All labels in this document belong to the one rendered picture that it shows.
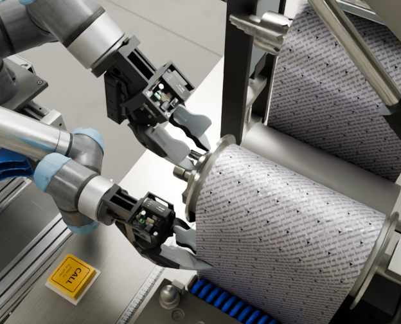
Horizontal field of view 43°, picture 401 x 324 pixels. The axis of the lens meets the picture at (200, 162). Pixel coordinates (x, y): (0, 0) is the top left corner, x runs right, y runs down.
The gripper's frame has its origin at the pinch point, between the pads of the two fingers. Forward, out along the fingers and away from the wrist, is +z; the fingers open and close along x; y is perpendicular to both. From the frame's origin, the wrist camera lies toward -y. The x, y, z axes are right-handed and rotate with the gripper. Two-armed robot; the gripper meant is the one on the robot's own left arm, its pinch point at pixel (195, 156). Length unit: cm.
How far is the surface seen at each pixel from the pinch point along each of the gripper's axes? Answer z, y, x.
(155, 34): -3, -167, 136
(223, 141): -0.3, 7.0, 1.1
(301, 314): 28.7, 3.8, -8.2
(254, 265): 16.3, 4.3, -8.2
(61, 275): 5.8, -38.7, -19.0
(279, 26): -5.1, 9.7, 21.9
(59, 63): -27, -187, 91
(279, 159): 10.1, 5.1, 8.0
